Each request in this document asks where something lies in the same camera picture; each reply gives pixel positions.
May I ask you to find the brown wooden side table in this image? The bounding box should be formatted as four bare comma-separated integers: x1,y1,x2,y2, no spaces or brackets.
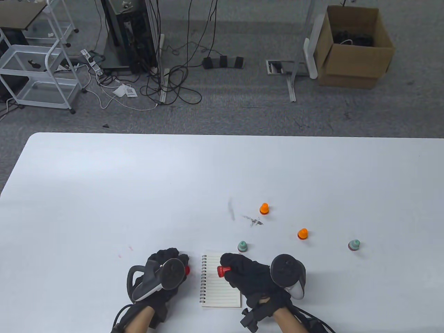
0,2,47,32

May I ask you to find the white plastic bar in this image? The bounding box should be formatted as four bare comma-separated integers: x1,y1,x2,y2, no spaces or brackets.
304,14,325,80

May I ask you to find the white cable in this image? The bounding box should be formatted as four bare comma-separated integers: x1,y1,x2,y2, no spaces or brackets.
83,64,160,112

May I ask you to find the person's left forearm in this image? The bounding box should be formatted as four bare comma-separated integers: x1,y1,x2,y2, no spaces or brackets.
114,304,167,333

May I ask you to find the white power strip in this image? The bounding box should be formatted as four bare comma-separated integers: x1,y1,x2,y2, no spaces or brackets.
81,49,104,76

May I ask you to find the black computer cabinet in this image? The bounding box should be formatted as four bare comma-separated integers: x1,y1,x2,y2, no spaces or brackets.
100,0,161,74

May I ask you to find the bundle of black cords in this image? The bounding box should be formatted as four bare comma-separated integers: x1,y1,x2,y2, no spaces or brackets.
333,31,375,47

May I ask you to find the brown cardboard box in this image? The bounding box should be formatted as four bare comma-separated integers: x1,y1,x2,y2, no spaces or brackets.
314,5,396,90

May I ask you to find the person's right forearm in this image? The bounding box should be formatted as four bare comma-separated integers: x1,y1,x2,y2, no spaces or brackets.
271,305,313,333

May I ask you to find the white paper tag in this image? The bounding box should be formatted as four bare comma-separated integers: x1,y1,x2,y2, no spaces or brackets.
113,83,138,99

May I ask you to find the person's right hand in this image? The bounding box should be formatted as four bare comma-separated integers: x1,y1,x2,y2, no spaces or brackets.
220,253,292,313

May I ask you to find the black foot pedal switch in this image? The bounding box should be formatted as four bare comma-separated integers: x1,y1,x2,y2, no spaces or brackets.
202,55,245,70

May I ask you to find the black grey handheld controller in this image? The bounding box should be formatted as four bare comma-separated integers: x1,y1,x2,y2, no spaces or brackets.
270,254,307,299
127,258,186,302

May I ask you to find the grey metal table leg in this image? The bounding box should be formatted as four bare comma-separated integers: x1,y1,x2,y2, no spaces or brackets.
286,0,318,103

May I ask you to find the aluminium floor rail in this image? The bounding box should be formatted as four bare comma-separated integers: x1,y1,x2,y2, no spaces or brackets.
159,68,170,104

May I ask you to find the tangle of black cables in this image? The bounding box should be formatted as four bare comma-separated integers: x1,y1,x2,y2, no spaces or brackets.
140,0,222,106

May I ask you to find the white wire cart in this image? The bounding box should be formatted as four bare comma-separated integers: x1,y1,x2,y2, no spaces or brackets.
0,0,87,115

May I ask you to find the metal floor outlet box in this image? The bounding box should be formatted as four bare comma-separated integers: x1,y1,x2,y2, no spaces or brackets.
266,60,309,77

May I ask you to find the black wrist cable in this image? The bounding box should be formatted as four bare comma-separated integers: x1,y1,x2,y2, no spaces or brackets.
111,305,134,333
293,305,335,333

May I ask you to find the spiral lined notebook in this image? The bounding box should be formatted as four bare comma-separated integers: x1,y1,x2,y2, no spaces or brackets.
199,251,242,308

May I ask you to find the person's left hand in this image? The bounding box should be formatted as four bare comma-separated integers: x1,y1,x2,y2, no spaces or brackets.
134,248,190,314

